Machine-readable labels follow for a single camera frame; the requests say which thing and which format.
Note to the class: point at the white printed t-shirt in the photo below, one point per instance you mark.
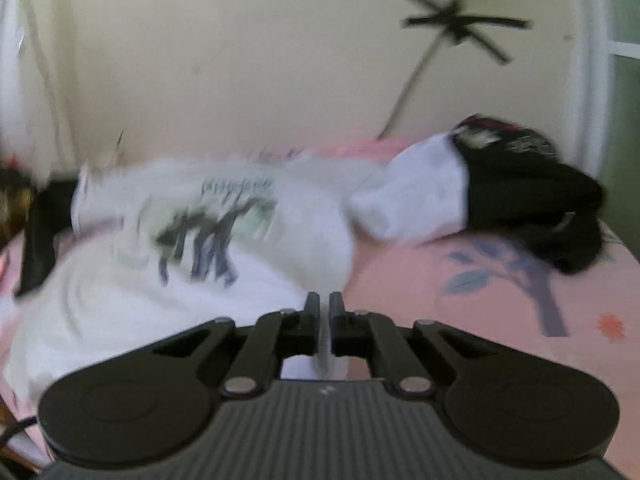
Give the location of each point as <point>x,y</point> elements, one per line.
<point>150,285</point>

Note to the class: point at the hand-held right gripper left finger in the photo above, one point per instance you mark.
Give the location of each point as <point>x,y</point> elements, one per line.
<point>312,320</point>

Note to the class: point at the black tape cross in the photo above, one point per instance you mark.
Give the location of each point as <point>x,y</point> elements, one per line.
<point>460,22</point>

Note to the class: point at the black red knit sweater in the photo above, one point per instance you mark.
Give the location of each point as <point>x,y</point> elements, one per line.
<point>530,195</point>

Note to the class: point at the white hanging cloth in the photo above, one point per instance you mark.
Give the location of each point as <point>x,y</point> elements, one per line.
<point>25,60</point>

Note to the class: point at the pink tree-print bedsheet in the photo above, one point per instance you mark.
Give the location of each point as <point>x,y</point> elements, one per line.
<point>500,305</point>

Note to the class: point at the white window frame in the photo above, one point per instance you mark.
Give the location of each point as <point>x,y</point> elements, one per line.
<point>595,60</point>

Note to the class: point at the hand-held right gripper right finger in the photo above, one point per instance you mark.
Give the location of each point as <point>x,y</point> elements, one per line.
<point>337,322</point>

